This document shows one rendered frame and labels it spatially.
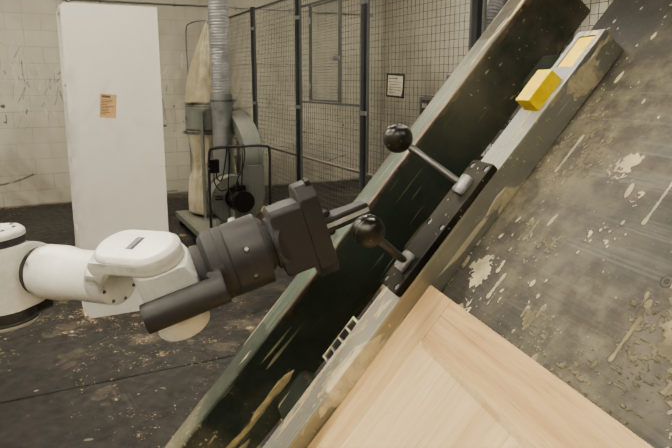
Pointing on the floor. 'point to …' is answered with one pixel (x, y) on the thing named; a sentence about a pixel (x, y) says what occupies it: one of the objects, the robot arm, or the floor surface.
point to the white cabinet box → (112, 126)
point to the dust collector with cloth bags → (219, 151)
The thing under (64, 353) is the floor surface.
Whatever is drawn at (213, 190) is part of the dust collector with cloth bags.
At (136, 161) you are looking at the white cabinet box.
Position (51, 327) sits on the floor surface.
